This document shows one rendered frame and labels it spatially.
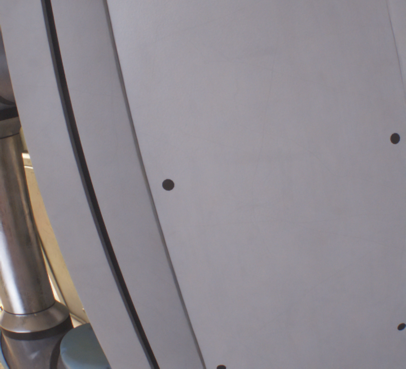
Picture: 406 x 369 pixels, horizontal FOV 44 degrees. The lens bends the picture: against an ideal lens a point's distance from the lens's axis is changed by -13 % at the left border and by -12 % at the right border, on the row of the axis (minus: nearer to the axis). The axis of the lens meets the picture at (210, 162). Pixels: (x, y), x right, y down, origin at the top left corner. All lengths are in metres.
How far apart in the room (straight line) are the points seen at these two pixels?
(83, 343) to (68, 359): 0.04
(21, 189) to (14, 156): 0.04
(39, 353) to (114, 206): 0.40
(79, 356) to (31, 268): 0.14
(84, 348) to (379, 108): 0.46
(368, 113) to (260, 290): 0.15
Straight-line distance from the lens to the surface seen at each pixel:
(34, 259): 0.71
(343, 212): 0.38
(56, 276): 2.62
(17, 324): 0.73
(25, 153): 2.38
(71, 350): 0.67
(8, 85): 0.61
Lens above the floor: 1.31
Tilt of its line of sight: 17 degrees down
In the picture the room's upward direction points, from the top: 13 degrees counter-clockwise
